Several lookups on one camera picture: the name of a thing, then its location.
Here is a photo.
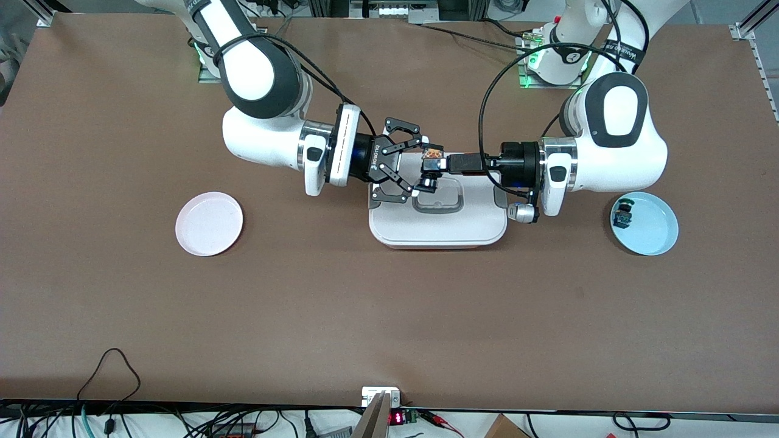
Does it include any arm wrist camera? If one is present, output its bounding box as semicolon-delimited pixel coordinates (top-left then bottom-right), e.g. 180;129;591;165
324;103;364;187
507;189;542;224

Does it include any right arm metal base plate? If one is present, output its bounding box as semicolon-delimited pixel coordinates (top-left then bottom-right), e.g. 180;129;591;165
198;43;223;84

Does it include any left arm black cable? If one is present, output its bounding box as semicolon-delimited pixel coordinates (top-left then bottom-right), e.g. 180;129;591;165
479;0;651;201

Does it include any looped thin black cable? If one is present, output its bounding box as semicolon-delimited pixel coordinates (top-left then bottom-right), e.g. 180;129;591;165
76;347;142;438

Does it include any orange push button switch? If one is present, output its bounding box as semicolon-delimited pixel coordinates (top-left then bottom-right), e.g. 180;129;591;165
416;146;449;194

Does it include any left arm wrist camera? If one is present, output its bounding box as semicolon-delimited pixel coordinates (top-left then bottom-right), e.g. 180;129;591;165
507;189;542;224

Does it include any black cable tangle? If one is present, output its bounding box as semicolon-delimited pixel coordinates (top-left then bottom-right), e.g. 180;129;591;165
0;406;366;438

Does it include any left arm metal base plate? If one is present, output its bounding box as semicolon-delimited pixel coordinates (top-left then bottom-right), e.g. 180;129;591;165
516;33;579;90

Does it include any light blue round plate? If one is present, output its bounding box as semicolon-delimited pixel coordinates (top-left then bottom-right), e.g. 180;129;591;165
610;192;679;256

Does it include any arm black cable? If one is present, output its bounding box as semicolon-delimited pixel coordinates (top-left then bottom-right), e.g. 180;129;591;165
213;33;378;144
479;0;651;201

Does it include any green push button switch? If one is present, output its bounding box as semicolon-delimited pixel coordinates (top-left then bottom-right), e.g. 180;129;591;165
612;198;635;229

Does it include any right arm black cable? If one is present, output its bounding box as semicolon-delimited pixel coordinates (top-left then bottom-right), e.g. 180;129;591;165
213;33;378;144

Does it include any white lunch box grey handle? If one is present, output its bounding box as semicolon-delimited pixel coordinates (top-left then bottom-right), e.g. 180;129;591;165
368;152;508;250

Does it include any brown cardboard piece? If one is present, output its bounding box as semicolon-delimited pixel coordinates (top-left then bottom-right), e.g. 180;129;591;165
484;414;531;438

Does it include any grey electronics unit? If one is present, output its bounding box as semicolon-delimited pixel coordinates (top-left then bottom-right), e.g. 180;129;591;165
349;0;441;21

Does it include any red clip lead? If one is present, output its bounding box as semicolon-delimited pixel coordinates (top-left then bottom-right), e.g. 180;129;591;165
420;410;464;438

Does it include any black cable loop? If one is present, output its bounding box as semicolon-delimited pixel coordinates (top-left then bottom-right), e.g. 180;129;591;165
612;412;672;431

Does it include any grey aluminium post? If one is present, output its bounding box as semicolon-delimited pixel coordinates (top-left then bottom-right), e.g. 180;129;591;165
353;392;392;438

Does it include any aluminium frame rail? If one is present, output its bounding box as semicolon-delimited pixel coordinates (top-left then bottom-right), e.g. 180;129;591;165
24;0;61;29
729;0;779;125

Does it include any black power cable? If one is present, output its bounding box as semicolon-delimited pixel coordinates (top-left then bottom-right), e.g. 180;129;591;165
419;23;535;52
483;17;535;39

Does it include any small white mounting box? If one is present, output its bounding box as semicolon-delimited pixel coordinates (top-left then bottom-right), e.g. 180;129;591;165
362;387;401;407

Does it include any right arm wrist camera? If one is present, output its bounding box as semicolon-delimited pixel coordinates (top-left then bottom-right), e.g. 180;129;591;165
324;103;364;187

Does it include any pale pink round plate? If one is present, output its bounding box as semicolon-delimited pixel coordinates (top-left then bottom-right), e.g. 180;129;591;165
175;192;244;257

